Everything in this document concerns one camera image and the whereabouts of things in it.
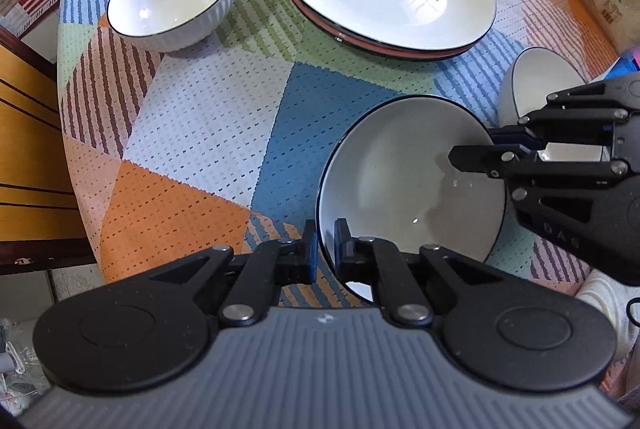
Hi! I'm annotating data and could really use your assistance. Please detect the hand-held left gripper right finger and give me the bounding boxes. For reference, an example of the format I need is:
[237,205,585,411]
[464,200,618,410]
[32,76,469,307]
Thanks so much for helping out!
[335,218,503,328]

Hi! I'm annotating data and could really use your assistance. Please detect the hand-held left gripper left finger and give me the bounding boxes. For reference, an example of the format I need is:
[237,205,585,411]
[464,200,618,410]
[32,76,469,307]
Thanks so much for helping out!
[150,219,319,328]

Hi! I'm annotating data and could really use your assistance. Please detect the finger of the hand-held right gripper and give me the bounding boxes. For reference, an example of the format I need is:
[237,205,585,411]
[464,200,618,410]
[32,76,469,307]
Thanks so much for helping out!
[448,143,629,188]
[491,76,640,151]

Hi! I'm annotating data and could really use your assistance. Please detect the pink bunny print plate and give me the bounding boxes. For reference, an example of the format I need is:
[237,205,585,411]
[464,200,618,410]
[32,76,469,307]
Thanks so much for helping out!
[284,0,483,59]

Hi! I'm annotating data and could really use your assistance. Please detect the colourful patchwork tablecloth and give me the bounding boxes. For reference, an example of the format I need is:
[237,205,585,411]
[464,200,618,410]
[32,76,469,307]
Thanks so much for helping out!
[56,0,623,310]

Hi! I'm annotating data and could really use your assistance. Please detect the orange wooden chair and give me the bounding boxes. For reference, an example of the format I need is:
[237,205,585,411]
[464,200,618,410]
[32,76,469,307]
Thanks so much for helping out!
[0,26,103,277]

